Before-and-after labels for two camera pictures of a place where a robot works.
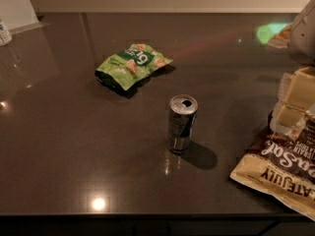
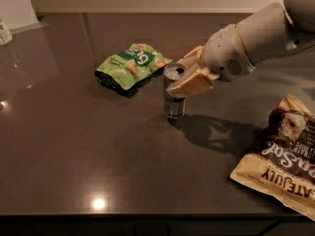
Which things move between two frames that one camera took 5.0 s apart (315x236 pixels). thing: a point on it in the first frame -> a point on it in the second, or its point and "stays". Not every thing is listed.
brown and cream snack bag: [283, 164] stays
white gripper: [303, 38] -> [222, 53]
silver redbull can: [181, 118] -> [174, 107]
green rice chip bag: [125, 68] stays
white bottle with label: [6, 37] stays
